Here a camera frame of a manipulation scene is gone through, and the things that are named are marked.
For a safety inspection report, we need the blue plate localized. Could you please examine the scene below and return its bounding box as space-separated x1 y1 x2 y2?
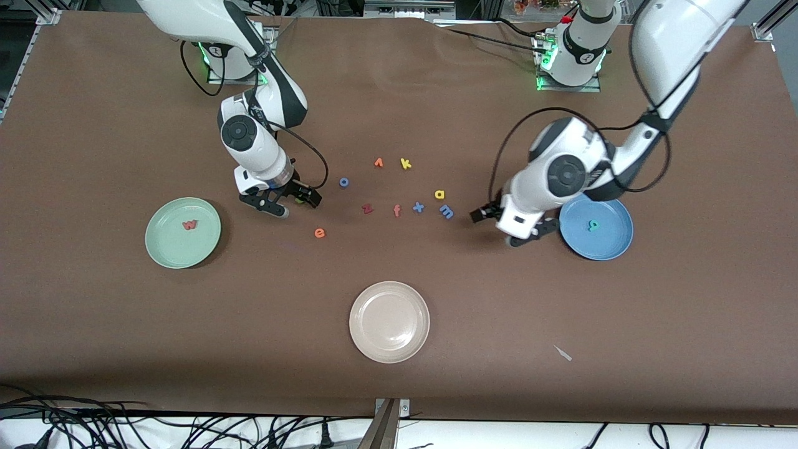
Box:
559 190 634 261

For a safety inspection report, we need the green plate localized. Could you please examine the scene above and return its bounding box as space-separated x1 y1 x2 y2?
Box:
145 197 222 269

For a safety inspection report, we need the brown table cover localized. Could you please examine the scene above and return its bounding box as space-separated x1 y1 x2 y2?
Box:
0 9 798 426

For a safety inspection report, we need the beige plate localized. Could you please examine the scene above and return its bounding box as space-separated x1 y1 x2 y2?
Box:
349 281 431 364

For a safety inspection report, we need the grey metal box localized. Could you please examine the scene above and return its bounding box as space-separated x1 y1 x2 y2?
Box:
363 0 457 19

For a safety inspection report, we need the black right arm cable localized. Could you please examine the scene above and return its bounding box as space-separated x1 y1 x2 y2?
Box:
180 41 329 190

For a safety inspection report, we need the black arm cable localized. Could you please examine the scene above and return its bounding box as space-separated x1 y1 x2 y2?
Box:
180 41 329 190
488 107 673 210

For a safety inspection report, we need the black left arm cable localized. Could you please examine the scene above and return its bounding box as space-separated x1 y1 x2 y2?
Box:
488 107 673 210

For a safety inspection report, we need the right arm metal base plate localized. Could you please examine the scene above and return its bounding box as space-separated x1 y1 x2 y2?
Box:
208 59 270 85

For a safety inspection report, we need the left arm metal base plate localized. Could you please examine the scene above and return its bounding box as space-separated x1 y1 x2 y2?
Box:
536 34 602 93

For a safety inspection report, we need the long black table cable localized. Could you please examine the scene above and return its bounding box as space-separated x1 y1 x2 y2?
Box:
446 27 542 50

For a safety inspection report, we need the black background frame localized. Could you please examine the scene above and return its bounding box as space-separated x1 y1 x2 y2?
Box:
315 0 365 18

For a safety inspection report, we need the short black table cable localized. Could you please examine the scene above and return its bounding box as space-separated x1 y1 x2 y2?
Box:
493 17 552 39

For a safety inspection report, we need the aluminium profile bracket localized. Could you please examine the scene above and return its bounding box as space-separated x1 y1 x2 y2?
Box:
357 398 411 449

